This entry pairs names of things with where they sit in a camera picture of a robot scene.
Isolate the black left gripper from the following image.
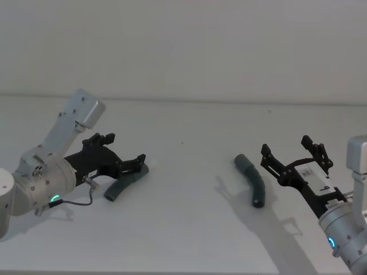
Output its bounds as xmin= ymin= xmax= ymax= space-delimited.
xmin=63 ymin=132 xmax=147 ymax=187

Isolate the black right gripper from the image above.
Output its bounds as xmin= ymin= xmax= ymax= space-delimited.
xmin=260 ymin=135 xmax=350 ymax=219

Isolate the white table cloth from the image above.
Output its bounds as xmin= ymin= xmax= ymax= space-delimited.
xmin=0 ymin=94 xmax=367 ymax=273

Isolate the dark grey curved hose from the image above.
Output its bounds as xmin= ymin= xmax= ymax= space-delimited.
xmin=103 ymin=163 xmax=150 ymax=202
xmin=232 ymin=154 xmax=267 ymax=209

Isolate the thin dark gripper cable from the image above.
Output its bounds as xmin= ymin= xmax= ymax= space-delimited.
xmin=34 ymin=176 xmax=100 ymax=216

